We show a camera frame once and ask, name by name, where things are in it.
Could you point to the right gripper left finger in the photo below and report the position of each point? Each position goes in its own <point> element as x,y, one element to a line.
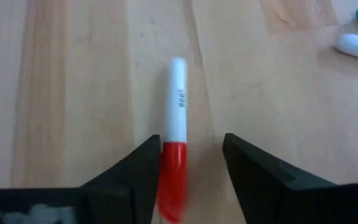
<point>129,193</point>

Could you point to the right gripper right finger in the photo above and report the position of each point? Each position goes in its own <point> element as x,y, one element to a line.
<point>259,186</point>

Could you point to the red cap thin marker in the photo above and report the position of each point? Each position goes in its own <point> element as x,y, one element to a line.
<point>176,109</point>

